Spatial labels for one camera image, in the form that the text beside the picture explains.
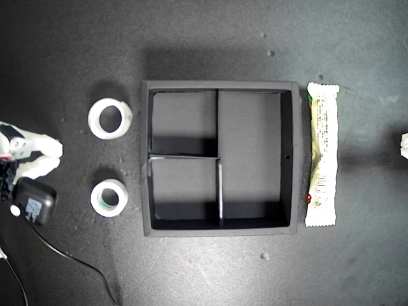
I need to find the small white tape roll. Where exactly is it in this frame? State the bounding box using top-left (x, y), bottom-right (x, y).
top-left (90, 178), bottom-right (129, 218)

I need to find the thin black cable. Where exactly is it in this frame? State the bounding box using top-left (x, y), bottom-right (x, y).
top-left (0, 254), bottom-right (29, 306)

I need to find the black tray with wells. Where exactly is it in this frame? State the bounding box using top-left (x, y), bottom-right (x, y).
top-left (141, 80), bottom-right (301, 237)

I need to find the large white tape roll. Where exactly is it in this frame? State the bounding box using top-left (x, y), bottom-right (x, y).
top-left (87, 98), bottom-right (133, 140)

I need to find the snack bar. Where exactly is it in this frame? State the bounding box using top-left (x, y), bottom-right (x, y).
top-left (305, 82), bottom-right (340, 228)

